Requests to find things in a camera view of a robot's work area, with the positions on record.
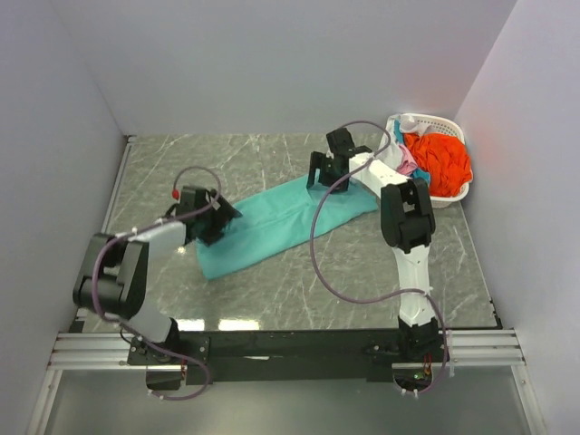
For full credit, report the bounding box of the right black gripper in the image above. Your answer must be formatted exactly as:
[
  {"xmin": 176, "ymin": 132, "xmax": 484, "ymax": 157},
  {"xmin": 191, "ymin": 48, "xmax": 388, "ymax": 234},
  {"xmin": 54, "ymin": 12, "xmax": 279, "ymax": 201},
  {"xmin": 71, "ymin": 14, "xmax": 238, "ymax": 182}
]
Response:
[{"xmin": 305, "ymin": 152, "xmax": 349, "ymax": 195}]

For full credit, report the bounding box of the teal t shirt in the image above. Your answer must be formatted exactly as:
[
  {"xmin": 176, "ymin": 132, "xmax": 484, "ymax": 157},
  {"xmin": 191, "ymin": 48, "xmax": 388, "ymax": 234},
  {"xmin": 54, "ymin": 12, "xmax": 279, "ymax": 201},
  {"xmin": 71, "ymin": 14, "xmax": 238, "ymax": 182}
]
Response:
[{"xmin": 196, "ymin": 176, "xmax": 378, "ymax": 280}]

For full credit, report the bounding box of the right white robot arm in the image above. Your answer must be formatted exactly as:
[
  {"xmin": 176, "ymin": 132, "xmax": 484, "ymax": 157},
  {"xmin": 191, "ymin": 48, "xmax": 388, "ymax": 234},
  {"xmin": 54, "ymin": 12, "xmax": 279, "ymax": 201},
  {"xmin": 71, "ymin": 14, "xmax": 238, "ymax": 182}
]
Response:
[{"xmin": 306, "ymin": 126, "xmax": 443, "ymax": 362}]

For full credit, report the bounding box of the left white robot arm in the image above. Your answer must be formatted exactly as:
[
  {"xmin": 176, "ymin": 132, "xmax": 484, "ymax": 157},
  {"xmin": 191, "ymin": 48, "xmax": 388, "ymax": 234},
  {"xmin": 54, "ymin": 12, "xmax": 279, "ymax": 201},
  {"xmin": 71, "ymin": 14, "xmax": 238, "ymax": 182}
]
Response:
[{"xmin": 72, "ymin": 186, "xmax": 243, "ymax": 364}]

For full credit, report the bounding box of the white cloth in basket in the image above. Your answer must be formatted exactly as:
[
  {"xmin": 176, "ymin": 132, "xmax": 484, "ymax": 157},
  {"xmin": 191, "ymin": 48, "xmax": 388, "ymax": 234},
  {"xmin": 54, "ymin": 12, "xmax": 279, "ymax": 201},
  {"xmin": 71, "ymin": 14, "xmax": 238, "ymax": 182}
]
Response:
[{"xmin": 379, "ymin": 114, "xmax": 429, "ymax": 173}]

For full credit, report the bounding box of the pink cloth in basket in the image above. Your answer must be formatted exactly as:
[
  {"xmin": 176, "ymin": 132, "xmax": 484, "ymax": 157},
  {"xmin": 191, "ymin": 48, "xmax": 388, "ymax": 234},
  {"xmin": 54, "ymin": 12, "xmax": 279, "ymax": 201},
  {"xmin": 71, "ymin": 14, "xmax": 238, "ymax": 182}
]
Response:
[{"xmin": 397, "ymin": 144, "xmax": 418, "ymax": 177}]

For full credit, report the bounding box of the blue cloth in basket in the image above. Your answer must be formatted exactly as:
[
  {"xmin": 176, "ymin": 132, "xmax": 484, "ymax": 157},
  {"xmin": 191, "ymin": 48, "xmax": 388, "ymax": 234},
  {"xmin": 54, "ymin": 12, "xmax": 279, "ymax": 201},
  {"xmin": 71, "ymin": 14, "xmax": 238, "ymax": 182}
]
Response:
[{"xmin": 393, "ymin": 120, "xmax": 430, "ymax": 184}]

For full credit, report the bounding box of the white laundry basket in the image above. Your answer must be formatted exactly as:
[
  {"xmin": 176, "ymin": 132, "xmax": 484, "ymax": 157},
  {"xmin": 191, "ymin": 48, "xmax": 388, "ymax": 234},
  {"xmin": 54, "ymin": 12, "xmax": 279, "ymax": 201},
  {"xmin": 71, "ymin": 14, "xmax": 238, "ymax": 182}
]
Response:
[{"xmin": 382, "ymin": 113, "xmax": 473, "ymax": 208}]

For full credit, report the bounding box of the orange t shirt in basket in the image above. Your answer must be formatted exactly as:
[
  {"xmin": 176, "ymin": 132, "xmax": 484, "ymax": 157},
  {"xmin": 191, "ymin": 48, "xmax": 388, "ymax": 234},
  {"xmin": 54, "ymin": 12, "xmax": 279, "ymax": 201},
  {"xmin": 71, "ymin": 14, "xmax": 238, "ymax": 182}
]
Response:
[{"xmin": 403, "ymin": 132, "xmax": 472, "ymax": 198}]

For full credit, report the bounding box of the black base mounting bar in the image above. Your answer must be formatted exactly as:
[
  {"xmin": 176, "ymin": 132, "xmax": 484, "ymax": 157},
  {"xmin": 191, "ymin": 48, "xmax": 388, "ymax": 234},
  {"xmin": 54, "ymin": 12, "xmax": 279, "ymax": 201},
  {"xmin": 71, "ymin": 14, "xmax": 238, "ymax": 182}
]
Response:
[{"xmin": 127, "ymin": 329, "xmax": 449, "ymax": 385}]

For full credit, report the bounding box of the aluminium rail frame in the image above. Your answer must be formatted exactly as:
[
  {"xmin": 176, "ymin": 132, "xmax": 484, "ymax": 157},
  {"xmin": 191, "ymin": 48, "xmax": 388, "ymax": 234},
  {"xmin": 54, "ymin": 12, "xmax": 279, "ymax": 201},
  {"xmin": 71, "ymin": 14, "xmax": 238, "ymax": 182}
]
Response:
[{"xmin": 26, "ymin": 133, "xmax": 545, "ymax": 435}]

